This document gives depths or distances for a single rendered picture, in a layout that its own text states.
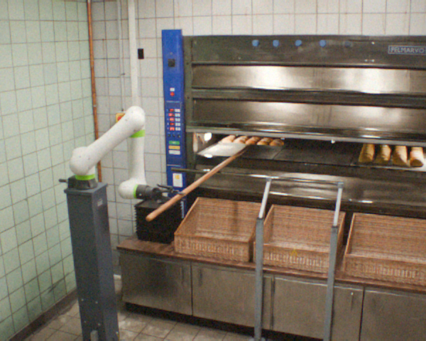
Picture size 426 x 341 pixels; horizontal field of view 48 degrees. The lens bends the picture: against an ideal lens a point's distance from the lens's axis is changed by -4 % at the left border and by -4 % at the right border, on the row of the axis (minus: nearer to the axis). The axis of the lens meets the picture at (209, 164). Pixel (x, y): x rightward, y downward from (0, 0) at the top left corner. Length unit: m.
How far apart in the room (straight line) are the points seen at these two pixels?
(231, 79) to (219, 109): 0.24
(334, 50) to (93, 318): 2.43
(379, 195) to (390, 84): 0.78
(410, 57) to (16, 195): 2.82
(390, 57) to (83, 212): 2.23
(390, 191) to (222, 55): 1.56
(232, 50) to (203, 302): 1.85
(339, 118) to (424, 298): 1.31
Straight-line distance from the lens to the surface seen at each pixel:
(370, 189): 3.66
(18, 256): 3.71
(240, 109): 3.72
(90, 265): 3.27
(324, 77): 3.55
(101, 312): 3.40
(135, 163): 3.07
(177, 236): 3.60
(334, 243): 3.17
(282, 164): 3.70
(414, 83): 3.51
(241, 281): 3.51
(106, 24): 4.16
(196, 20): 3.79
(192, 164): 3.94
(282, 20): 3.59
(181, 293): 3.74
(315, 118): 3.58
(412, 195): 3.66
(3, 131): 3.47
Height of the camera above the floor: 2.10
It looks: 15 degrees down
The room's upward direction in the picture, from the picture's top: 1 degrees counter-clockwise
